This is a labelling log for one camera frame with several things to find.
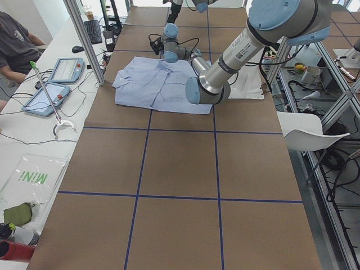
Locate red bottle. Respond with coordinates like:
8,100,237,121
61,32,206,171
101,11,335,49
1,241,35,262

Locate upper blue teach pendant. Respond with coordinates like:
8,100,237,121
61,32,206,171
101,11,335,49
49,58,84,84

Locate black keyboard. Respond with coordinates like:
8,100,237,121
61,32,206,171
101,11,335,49
83,19,102,44

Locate black power adapter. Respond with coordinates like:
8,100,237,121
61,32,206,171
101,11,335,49
102,30,116,52

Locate seated person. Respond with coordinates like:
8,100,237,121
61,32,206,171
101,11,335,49
1,11,45,83

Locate light blue striped shirt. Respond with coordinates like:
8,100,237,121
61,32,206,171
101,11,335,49
112,56,212,114

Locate white plastic chair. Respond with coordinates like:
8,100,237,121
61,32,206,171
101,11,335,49
277,111,350,151

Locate reacher grabber tool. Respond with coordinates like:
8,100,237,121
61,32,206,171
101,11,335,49
30,61,77,140

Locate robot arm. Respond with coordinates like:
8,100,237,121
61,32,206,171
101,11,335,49
161,1,202,65
185,1,332,105

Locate green cloth pouch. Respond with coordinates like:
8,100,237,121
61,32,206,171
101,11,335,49
3,202,35,226

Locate clear plastic MiNi bag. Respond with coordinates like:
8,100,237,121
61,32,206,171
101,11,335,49
1,154,68,218

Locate blue teach pendant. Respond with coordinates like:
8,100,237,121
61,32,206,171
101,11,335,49
49,58,84,84
21,82,70,116

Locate black computer mouse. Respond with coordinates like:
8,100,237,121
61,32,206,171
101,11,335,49
71,46,84,53

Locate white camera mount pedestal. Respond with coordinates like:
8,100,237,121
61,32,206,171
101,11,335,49
228,66,264,100

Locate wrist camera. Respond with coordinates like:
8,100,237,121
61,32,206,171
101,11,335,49
150,38,164,55

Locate iced coffee cup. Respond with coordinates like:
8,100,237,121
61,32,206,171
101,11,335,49
85,9,94,20

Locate lower blue teach pendant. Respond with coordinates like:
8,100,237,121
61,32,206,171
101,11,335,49
21,82,70,116

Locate grey water bottle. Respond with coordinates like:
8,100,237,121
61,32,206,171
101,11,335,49
1,223,39,246

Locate aluminium frame post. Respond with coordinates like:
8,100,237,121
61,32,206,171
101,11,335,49
63,0,105,86

